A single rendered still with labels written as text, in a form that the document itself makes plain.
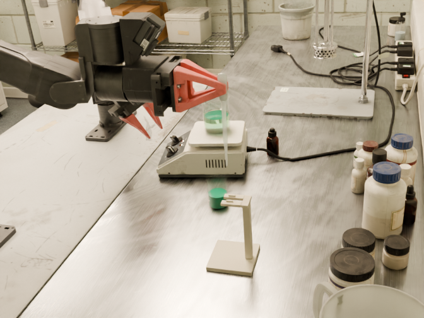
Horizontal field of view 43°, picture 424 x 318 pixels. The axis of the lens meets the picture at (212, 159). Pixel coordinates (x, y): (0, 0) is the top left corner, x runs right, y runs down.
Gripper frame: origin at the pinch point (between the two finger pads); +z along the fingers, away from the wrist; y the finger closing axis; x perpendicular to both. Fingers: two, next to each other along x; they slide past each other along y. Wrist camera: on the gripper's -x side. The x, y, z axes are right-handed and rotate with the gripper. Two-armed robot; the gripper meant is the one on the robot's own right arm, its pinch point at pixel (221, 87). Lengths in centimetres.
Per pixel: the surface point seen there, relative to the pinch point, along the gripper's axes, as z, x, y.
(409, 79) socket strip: 35, 27, 84
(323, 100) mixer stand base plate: 11, 30, 73
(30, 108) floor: -223, 125, 263
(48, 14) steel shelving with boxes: -177, 47, 239
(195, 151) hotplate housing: -13.6, 25.4, 26.7
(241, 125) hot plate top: -5.3, 23.3, 36.7
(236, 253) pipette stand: 1.3, 31.3, 0.7
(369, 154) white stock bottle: 23.3, 24.6, 29.3
